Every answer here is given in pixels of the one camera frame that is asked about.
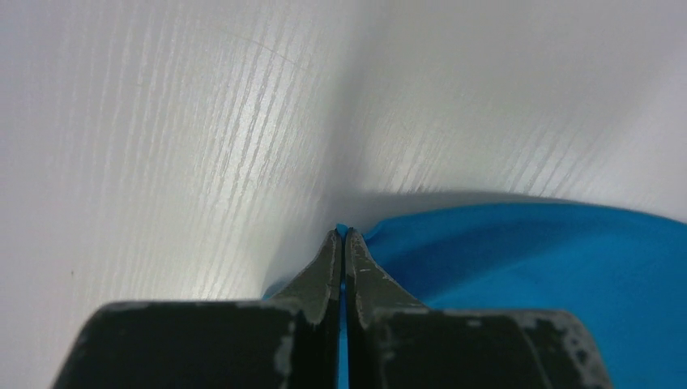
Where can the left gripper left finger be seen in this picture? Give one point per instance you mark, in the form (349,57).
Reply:
(288,340)

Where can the bright blue t shirt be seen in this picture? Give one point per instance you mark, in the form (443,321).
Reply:
(621,273)

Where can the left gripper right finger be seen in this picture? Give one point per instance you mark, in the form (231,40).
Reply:
(396,341)

